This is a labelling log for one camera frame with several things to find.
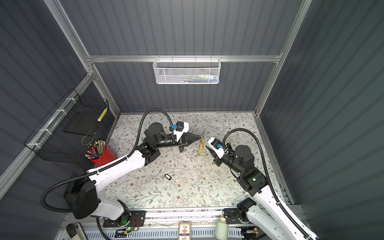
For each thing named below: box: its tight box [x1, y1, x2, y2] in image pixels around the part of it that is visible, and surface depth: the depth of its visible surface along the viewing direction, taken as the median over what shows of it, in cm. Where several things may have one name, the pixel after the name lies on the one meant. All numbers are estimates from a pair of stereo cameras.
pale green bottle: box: [214, 217, 229, 240], surface depth 65 cm
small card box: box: [178, 222, 192, 240], surface depth 71 cm
